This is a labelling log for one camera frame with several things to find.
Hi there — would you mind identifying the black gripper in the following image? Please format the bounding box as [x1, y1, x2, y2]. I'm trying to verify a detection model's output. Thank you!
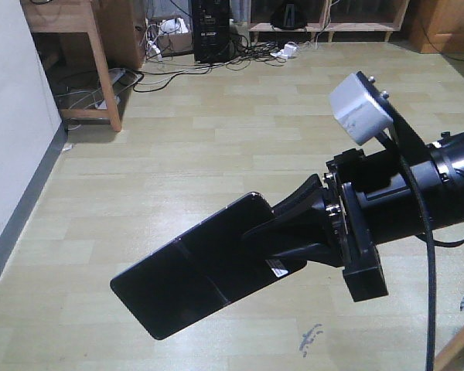
[241, 149, 440, 302]

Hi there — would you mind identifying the black foldable phone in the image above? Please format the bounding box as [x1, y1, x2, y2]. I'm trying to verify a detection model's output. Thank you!
[110, 192, 307, 340]

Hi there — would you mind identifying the wooden computer desk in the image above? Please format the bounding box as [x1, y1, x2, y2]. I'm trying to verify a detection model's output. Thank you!
[21, 1, 147, 132]

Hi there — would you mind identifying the white power adapter on floor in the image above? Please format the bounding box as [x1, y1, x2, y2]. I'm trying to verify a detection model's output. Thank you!
[270, 42, 299, 60]

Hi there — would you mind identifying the wooden shelf unit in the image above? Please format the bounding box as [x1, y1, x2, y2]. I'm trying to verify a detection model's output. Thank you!
[247, 0, 409, 40]

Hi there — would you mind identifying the black computer tower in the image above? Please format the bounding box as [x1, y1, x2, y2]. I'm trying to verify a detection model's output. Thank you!
[189, 0, 232, 63]

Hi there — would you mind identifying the cardboard box with items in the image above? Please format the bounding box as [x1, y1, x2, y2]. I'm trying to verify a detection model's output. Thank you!
[150, 15, 193, 57]

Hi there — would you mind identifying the white power strip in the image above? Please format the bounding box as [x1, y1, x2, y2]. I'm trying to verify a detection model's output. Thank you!
[94, 67, 127, 111]

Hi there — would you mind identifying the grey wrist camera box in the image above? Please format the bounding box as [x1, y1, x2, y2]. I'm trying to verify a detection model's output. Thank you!
[329, 71, 394, 145]

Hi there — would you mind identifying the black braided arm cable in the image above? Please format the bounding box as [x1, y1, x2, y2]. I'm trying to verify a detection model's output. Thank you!
[382, 129, 464, 371]

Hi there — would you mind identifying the wooden bed frame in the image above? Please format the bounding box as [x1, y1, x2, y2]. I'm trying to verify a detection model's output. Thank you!
[434, 326, 464, 370]

